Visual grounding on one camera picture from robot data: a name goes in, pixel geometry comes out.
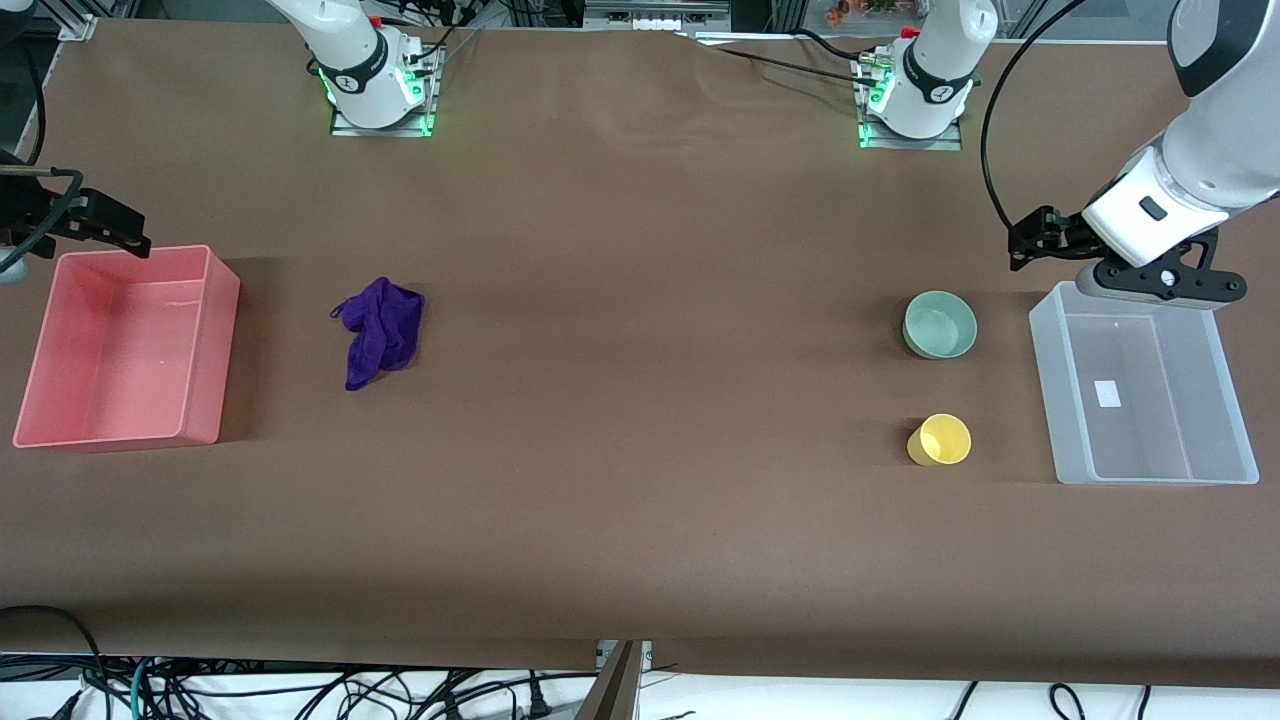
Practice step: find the grey metal box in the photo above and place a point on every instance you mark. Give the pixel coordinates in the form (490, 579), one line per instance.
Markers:
(655, 7)

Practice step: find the pink plastic bin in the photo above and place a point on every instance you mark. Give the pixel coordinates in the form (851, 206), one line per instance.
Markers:
(120, 350)

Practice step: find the clear plastic bin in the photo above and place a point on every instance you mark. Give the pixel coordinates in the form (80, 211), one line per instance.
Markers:
(1150, 400)

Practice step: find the purple cloth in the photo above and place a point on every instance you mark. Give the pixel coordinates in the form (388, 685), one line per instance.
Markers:
(385, 330)

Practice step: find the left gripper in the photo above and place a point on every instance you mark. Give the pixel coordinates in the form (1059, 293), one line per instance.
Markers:
(1062, 233)

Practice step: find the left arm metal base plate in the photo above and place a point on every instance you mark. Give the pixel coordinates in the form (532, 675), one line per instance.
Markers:
(910, 143)

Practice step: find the orange background items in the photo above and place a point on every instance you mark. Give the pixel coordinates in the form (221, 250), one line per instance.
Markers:
(860, 10)

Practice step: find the white label sticker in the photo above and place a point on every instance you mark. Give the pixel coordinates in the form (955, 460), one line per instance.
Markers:
(1107, 394)

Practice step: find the yellow cup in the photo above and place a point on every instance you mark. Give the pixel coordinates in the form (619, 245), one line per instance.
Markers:
(942, 440)

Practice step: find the aluminium frame corner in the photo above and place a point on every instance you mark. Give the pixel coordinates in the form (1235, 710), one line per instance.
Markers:
(78, 20)

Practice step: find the green bowl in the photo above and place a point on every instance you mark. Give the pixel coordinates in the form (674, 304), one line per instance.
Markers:
(940, 325)

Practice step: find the white power strip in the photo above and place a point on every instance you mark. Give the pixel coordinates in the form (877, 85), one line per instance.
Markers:
(660, 23)

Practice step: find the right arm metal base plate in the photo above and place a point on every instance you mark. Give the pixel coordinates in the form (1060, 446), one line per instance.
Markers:
(380, 131)

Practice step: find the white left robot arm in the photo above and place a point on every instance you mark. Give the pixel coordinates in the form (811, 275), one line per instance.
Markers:
(1225, 150)

